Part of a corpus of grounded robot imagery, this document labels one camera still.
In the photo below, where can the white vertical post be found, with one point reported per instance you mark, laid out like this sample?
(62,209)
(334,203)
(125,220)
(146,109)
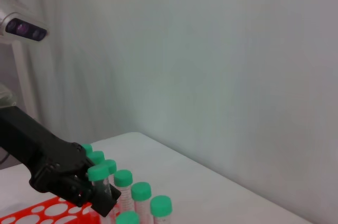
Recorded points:
(25,81)

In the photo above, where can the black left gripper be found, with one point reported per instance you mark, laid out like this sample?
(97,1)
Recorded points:
(39,155)

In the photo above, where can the grey camera on arm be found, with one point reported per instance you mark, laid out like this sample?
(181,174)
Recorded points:
(23,28)

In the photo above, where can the orange plastic test tube rack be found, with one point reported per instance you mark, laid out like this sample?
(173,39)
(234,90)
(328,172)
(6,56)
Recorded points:
(39,212)

